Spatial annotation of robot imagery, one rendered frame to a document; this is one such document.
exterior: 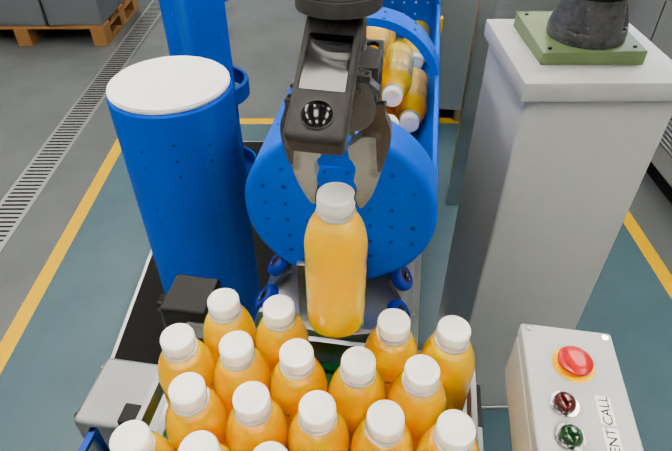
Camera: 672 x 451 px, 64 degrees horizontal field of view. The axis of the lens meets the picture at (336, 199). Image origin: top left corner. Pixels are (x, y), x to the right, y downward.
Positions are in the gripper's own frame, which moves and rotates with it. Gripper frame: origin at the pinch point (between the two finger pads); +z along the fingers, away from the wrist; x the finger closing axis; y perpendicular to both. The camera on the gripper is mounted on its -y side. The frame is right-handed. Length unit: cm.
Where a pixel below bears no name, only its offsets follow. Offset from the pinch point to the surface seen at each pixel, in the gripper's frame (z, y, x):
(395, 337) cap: 18.2, -2.3, -7.3
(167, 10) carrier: 33, 133, 80
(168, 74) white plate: 23, 68, 51
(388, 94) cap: 16, 52, -2
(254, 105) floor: 127, 234, 87
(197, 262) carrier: 68, 51, 45
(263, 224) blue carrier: 20.9, 17.4, 14.0
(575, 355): 15.6, -3.5, -26.5
